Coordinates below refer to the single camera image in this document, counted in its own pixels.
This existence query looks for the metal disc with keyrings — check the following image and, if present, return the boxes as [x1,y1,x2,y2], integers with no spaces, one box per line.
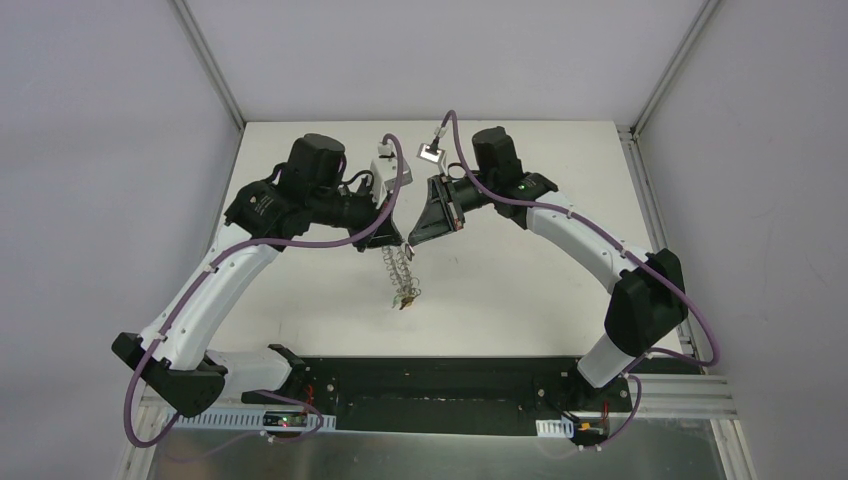
[381,246,421,310]

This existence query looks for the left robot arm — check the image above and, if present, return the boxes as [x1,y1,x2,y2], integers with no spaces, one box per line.
[112,133,411,418]

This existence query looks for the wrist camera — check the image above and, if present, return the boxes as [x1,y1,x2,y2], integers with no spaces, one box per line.
[416,143,446,174]
[369,133,413,207]

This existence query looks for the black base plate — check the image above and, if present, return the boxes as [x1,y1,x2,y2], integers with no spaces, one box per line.
[241,356,632,436]

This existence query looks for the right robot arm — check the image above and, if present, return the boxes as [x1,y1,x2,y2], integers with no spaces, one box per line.
[408,126,688,410]

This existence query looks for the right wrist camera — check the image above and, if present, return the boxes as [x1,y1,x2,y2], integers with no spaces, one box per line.
[416,143,446,174]

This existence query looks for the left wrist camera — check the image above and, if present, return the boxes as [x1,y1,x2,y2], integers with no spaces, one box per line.
[369,133,413,207]

